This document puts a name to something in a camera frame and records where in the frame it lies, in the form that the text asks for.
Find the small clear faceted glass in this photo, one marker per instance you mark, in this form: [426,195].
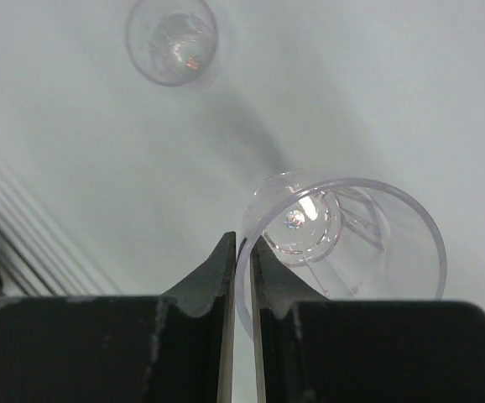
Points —
[171,43]

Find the tall clear faceted glass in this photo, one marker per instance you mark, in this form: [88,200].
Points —
[345,236]

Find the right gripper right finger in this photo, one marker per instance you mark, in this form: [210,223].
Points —
[311,349]

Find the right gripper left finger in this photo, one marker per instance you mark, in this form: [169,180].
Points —
[173,347]

